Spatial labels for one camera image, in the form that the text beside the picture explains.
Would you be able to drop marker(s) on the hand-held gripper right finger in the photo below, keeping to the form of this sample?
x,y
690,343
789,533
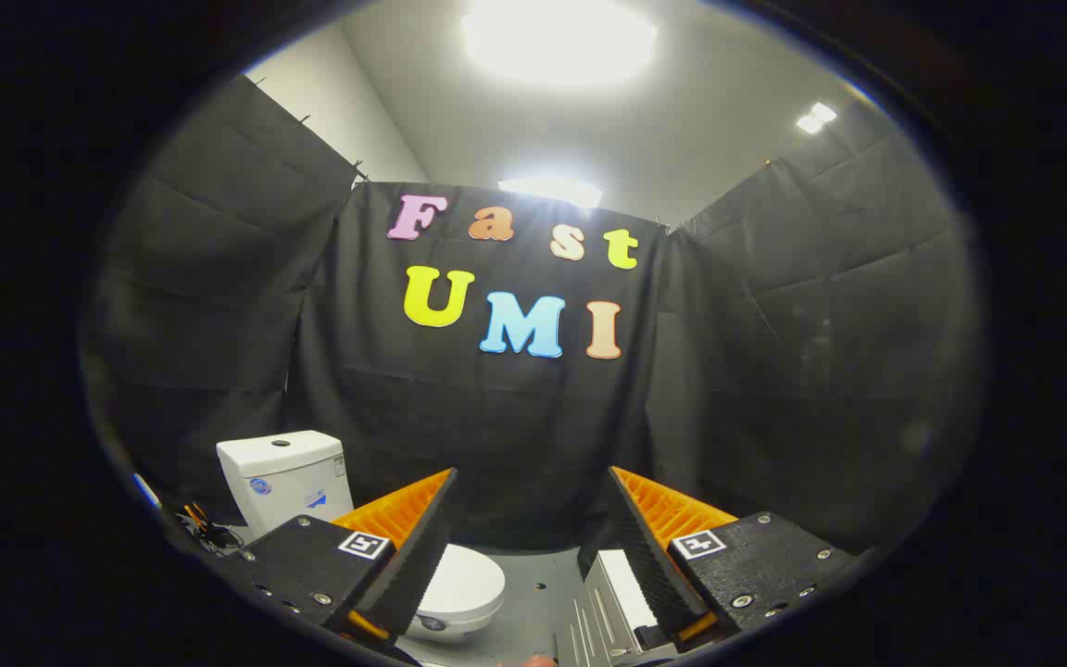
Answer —
x,y
645,565

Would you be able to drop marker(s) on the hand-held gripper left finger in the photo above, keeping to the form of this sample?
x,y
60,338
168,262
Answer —
x,y
413,565

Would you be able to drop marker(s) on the white toilet lid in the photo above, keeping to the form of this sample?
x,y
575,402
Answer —
x,y
470,579

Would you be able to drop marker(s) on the white ceramic toilet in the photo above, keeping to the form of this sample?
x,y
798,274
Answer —
x,y
279,477

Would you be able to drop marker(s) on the grey drawer cabinet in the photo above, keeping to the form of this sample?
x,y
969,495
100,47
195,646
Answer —
x,y
603,611

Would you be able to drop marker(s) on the black backdrop cloth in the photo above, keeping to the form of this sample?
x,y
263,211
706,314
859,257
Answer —
x,y
515,417

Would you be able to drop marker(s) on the orange black tool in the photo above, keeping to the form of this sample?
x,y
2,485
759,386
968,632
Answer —
x,y
194,515

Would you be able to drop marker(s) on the long ceiling light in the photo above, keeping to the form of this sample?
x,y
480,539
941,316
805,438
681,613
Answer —
x,y
552,190

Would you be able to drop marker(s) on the small ceiling light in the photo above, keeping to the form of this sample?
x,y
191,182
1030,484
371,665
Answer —
x,y
816,118

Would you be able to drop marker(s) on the large ceiling light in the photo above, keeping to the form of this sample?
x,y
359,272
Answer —
x,y
557,42

